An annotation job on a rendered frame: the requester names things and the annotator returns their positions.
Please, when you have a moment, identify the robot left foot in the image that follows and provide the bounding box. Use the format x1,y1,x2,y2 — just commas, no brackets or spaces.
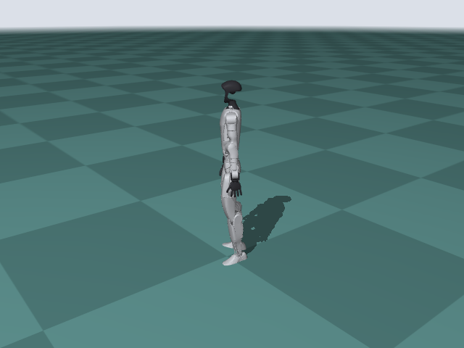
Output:
223,251,247,265

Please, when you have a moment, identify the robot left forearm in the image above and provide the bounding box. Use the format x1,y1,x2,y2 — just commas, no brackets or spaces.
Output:
228,144,239,179

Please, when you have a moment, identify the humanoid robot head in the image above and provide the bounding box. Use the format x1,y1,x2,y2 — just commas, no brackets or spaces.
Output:
221,80,242,110

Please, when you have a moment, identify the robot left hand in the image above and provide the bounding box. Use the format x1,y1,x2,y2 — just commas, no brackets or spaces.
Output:
226,172,242,197

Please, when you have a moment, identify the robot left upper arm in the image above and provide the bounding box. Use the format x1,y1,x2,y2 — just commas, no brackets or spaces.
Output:
225,112,238,152

